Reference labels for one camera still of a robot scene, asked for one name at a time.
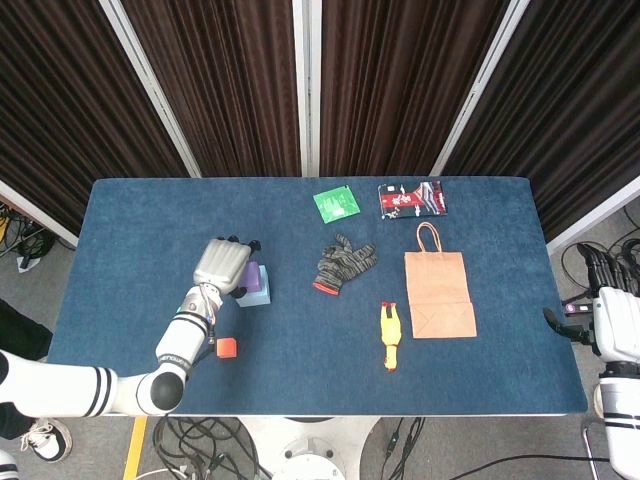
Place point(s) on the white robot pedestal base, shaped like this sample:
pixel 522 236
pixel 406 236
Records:
pixel 310 450

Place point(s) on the dark printed snack packet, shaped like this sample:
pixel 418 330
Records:
pixel 412 200

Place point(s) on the yellow rubber chicken toy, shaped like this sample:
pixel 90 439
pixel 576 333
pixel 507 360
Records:
pixel 391 332

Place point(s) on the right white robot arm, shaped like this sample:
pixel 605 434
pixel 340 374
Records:
pixel 620 415

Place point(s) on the brown curtain partition panel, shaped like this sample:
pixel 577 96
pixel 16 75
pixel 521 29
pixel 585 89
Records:
pixel 60 100
pixel 575 110
pixel 220 85
pixel 400 85

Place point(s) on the large light blue cube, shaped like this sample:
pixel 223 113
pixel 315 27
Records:
pixel 260 298

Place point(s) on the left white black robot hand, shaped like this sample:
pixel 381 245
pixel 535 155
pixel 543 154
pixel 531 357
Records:
pixel 220 265

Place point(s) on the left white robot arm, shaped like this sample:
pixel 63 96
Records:
pixel 180 345

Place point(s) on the person leg black trousers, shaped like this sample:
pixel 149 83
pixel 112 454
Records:
pixel 22 332

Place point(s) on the white black sneaker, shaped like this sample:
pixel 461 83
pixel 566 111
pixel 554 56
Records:
pixel 50 440

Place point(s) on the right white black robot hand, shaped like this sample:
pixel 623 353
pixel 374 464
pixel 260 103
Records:
pixel 620 325

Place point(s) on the grey striped knit glove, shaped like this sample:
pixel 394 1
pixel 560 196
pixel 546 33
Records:
pixel 340 262

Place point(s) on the small orange cube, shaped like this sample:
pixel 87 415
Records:
pixel 227 348

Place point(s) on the yellow floor tape strip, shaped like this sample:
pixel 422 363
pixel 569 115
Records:
pixel 135 450

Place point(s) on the brown paper bag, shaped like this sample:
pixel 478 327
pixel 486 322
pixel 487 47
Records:
pixel 439 295

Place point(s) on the blue felt table cover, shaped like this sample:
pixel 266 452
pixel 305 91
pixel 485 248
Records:
pixel 150 220

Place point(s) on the green foil packet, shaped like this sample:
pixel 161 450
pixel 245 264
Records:
pixel 336 203

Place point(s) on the purple cube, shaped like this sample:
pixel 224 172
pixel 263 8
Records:
pixel 252 279

